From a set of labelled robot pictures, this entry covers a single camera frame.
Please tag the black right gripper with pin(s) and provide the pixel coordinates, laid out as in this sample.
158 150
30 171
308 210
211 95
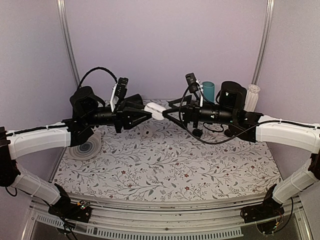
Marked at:
191 112

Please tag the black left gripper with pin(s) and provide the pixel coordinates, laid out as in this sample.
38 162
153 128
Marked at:
125 116

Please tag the white earbuds charging case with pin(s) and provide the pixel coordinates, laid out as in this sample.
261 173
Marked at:
156 110

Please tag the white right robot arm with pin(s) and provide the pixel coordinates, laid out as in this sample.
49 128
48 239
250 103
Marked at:
254 127

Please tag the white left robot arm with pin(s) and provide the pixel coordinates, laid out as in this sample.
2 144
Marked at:
88 111

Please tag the small beige earbuds case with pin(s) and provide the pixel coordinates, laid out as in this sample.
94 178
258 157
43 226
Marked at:
147 133

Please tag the small black round object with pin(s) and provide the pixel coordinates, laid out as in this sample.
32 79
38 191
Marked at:
197 132

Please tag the teal vase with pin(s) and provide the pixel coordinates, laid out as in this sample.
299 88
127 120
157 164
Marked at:
209 91

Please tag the floral table mat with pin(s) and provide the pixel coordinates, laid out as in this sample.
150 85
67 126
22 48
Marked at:
132 167

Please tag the grey spiral pattern plate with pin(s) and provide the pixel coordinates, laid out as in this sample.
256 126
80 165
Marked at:
87 150

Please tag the white ribbed vase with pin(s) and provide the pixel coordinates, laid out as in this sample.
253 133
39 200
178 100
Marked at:
252 97

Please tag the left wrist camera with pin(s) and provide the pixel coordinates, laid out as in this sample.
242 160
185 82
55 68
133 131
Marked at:
121 87

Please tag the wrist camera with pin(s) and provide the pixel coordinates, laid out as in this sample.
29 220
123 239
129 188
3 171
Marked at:
193 83
121 87

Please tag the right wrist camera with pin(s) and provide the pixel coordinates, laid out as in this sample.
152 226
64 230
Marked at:
193 83

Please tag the right aluminium post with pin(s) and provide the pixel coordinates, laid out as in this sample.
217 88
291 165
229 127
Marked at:
270 4

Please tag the aluminium post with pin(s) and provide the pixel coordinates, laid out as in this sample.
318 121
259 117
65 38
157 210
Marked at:
62 13
270 4

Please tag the aluminium front rail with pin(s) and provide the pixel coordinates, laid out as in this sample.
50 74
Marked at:
217 219

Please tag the left aluminium post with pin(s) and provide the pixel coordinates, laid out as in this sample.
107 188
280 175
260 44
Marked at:
62 13

